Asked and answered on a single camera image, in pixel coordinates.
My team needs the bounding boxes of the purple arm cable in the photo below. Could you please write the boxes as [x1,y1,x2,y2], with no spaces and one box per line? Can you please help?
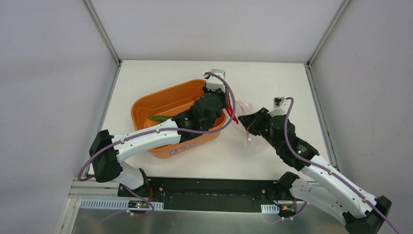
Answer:
[281,97,402,234]
[76,71,237,182]

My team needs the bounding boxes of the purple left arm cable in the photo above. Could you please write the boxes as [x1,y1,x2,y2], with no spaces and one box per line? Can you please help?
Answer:
[76,71,237,182]

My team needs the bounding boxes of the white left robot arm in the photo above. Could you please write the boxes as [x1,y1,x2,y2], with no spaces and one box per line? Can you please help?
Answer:
[89,87,229,197]

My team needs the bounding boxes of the curved green chili pepper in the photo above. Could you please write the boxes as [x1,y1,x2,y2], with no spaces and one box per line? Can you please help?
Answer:
[148,116,172,122]

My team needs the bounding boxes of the right white cable duct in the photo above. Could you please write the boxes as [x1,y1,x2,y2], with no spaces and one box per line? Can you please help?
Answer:
[261,204,280,214]

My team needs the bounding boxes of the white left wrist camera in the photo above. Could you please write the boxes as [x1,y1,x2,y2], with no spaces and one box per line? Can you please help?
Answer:
[204,69,226,92]

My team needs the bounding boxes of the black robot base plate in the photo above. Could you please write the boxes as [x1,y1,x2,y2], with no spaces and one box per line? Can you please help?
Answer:
[135,177,293,213]

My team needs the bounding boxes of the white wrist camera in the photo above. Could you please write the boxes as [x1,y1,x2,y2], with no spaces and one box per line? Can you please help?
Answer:
[204,69,226,92]
[267,97,288,117]

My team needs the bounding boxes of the left white cable duct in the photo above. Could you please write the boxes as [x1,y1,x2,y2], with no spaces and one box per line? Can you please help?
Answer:
[79,198,164,211]

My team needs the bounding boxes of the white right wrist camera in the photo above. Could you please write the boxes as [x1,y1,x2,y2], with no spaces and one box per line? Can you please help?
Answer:
[267,97,288,117]

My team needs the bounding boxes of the red chili pepper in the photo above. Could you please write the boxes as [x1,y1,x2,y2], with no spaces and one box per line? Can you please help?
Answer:
[225,106,239,124]

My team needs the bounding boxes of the orange plastic basket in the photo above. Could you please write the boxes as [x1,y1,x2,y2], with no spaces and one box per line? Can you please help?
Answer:
[131,79,220,159]

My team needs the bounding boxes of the clear zip top bag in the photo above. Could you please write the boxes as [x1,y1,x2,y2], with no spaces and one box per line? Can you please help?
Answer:
[228,100,267,150]

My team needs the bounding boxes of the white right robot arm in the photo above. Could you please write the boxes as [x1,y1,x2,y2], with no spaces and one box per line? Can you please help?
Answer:
[238,108,392,234]

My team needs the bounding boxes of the white cable duct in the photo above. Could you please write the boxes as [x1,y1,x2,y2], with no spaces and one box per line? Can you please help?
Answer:
[261,204,280,214]
[79,198,164,211]

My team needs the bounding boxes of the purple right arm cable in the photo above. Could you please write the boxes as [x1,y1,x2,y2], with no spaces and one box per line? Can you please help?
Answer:
[281,97,402,234]

